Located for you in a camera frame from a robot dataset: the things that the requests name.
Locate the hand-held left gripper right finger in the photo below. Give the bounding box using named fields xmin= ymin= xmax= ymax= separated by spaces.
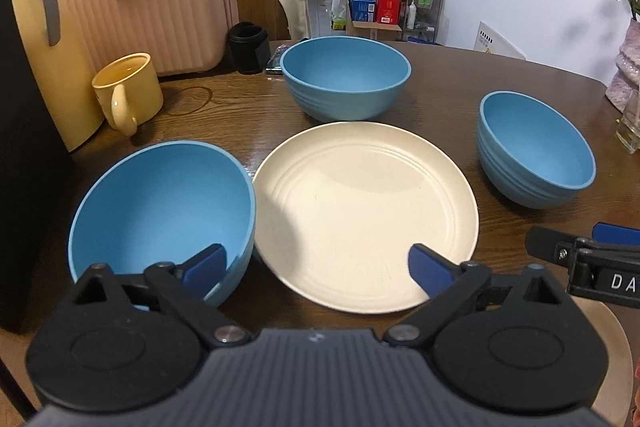
xmin=382 ymin=243 xmax=568 ymax=350

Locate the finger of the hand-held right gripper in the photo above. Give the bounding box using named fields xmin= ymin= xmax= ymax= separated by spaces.
xmin=525 ymin=226 xmax=596 ymax=265
xmin=591 ymin=222 xmax=640 ymax=247

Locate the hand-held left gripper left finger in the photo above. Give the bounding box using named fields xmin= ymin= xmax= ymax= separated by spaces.
xmin=72 ymin=243 xmax=253 ymax=350

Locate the blue ribbed bowl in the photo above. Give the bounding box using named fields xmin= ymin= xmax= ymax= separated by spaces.
xmin=68 ymin=141 xmax=257 ymax=311
xmin=477 ymin=91 xmax=597 ymax=210
xmin=279 ymin=36 xmax=412 ymax=123

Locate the beige round plate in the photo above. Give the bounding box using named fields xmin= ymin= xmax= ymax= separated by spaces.
xmin=572 ymin=299 xmax=635 ymax=427

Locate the cream round plate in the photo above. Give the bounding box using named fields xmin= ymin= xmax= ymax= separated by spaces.
xmin=251 ymin=121 xmax=480 ymax=314

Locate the clear drinking glass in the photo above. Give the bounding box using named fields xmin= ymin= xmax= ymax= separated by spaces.
xmin=615 ymin=89 xmax=640 ymax=154

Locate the pink vase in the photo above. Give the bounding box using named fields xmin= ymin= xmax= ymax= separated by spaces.
xmin=605 ymin=18 xmax=640 ymax=112

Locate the yellow mug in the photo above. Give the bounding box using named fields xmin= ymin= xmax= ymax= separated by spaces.
xmin=91 ymin=53 xmax=165 ymax=138

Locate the white board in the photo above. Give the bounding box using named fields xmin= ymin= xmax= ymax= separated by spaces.
xmin=472 ymin=21 xmax=527 ymax=60

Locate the black cup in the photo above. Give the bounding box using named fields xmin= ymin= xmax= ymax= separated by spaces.
xmin=228 ymin=22 xmax=272 ymax=75

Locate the cardboard box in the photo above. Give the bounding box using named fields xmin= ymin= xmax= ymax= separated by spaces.
xmin=345 ymin=21 xmax=403 ymax=42

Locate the pink ribbed suitcase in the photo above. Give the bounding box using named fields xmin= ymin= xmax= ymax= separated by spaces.
xmin=56 ymin=0 xmax=240 ymax=78

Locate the metal storage cart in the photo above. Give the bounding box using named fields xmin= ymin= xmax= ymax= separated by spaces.
xmin=400 ymin=0 xmax=447 ymax=44

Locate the blue box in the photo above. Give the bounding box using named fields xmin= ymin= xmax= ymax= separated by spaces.
xmin=347 ymin=0 xmax=377 ymax=24

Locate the yellow jug with grey handle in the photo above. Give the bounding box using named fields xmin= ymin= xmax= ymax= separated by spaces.
xmin=4 ymin=0 xmax=107 ymax=154

